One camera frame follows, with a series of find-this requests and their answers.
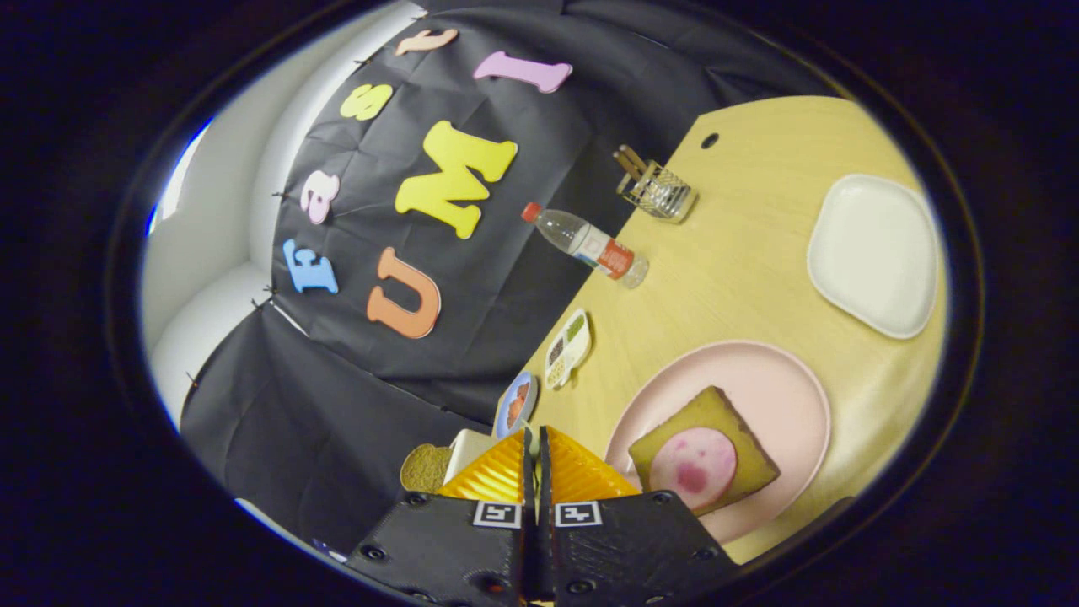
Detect white toaster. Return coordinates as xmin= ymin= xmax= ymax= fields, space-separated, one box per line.
xmin=443 ymin=427 xmax=530 ymax=486

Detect metal wire utensil holder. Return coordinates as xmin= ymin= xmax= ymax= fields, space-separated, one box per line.
xmin=615 ymin=160 xmax=699 ymax=224

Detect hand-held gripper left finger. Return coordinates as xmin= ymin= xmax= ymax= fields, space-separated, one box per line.
xmin=344 ymin=427 xmax=537 ymax=606

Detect clear plastic water bottle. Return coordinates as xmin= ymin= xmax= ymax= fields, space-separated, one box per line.
xmin=520 ymin=201 xmax=650 ymax=290

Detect round pink ham slice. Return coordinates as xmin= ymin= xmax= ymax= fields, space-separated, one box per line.
xmin=647 ymin=427 xmax=738 ymax=511

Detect white divided condiment dish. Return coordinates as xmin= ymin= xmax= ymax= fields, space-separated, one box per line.
xmin=544 ymin=308 xmax=593 ymax=391

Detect small blue plate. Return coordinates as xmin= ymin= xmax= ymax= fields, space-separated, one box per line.
xmin=493 ymin=371 xmax=540 ymax=439

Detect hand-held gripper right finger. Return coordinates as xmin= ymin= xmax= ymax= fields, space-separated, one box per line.
xmin=538 ymin=425 xmax=741 ymax=606

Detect brown toasted bread slice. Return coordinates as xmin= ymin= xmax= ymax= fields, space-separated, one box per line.
xmin=400 ymin=443 xmax=454 ymax=495

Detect square white plate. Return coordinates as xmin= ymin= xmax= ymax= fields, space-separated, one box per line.
xmin=807 ymin=174 xmax=941 ymax=341

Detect round pink plate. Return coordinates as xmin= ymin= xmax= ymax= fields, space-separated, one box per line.
xmin=604 ymin=340 xmax=833 ymax=545

